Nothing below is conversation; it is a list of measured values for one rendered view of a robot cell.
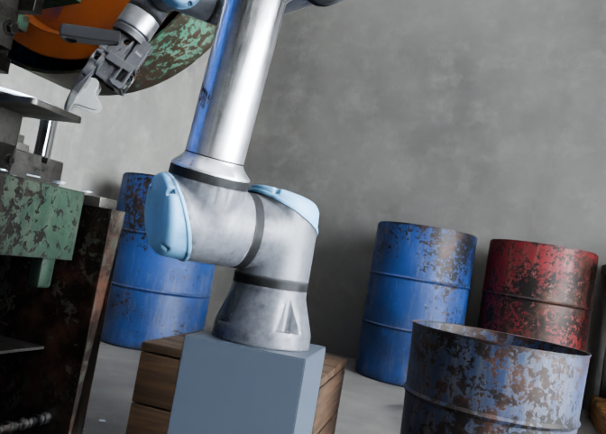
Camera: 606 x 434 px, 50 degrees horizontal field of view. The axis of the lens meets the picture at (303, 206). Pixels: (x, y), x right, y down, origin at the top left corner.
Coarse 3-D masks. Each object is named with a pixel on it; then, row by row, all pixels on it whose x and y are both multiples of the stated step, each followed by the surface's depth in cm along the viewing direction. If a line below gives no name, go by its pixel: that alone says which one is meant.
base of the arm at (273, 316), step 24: (240, 288) 96; (264, 288) 95; (288, 288) 95; (240, 312) 94; (264, 312) 94; (288, 312) 95; (216, 336) 96; (240, 336) 93; (264, 336) 92; (288, 336) 94
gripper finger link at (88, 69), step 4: (96, 56) 127; (92, 60) 125; (88, 64) 125; (92, 64) 125; (84, 68) 124; (88, 68) 125; (92, 68) 125; (80, 72) 124; (84, 72) 124; (88, 72) 125; (92, 72) 126; (80, 76) 124; (84, 76) 126; (88, 76) 125; (76, 80) 125; (80, 80) 125; (84, 80) 125; (76, 84) 125; (80, 84) 125; (84, 84) 126; (72, 88) 125; (76, 88) 125; (80, 88) 125
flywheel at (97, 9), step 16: (96, 0) 164; (112, 0) 163; (128, 0) 161; (32, 16) 169; (48, 16) 168; (64, 16) 166; (80, 16) 165; (96, 16) 163; (112, 16) 162; (32, 32) 164; (48, 32) 163; (32, 48) 164; (48, 48) 162; (64, 48) 161; (80, 48) 159; (96, 48) 158; (64, 64) 166; (80, 64) 163
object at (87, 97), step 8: (88, 80) 127; (96, 80) 127; (88, 88) 127; (96, 88) 127; (72, 96) 126; (80, 96) 126; (88, 96) 127; (64, 104) 127; (72, 104) 126; (80, 104) 126; (88, 104) 127; (96, 104) 127
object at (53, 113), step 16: (0, 96) 114; (16, 96) 113; (0, 112) 120; (16, 112) 124; (32, 112) 121; (48, 112) 118; (64, 112) 119; (0, 128) 121; (16, 128) 125; (0, 144) 122; (16, 144) 126; (0, 160) 122
